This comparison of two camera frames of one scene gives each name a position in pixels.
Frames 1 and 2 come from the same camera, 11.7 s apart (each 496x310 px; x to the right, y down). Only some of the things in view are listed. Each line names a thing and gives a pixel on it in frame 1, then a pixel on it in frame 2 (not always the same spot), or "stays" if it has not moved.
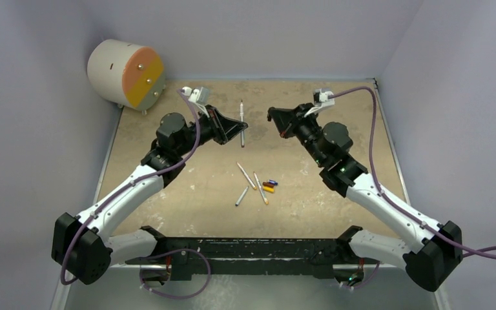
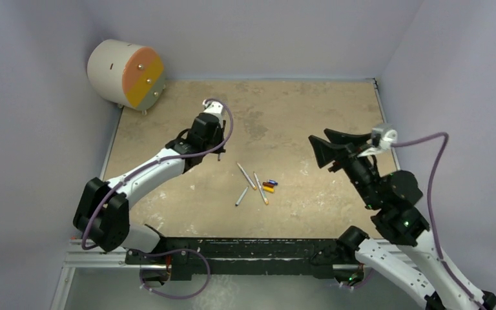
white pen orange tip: x=261 y=192 stays
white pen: x=247 y=175 stays
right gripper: x=289 y=122 to x=343 y=153
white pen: x=240 y=198 stays
